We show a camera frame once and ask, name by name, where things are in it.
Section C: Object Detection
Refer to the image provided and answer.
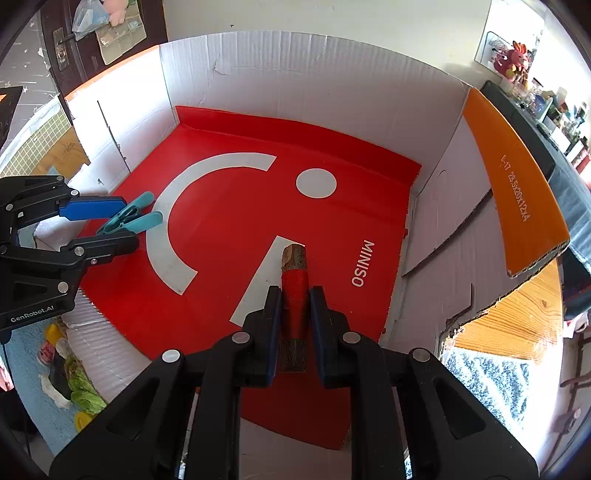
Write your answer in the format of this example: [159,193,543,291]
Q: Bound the orange cardboard box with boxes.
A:
[66,31,569,479]

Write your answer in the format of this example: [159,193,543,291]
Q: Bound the blue terry towel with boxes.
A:
[1,320,533,454]

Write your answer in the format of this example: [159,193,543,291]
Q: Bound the red plush toy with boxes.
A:
[493,41,530,83]

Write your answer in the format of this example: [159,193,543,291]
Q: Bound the white figure piece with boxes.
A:
[39,375,71,409]

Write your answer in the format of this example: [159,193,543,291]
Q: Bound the side table with blue cloth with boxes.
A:
[481,80,591,320]

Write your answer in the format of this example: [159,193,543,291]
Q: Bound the green fuzzy ball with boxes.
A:
[64,355,106,415]

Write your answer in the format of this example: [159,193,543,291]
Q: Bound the yellow bottle cap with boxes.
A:
[74,411,94,433]

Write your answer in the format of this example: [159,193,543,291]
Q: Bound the clear plastic bag on door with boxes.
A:
[71,0,109,39]

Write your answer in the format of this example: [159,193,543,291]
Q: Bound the wooden stick with red thread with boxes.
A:
[279,244,308,372]

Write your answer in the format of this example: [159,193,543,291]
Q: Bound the dark wooden door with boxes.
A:
[40,1,168,96]

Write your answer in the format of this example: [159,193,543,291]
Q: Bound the pink plush pig toys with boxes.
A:
[102,0,131,27]

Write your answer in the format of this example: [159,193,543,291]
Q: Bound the teal thread snips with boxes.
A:
[96,191,163,235]

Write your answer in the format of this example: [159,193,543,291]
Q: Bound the yellow small toy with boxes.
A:
[44,323,64,347]

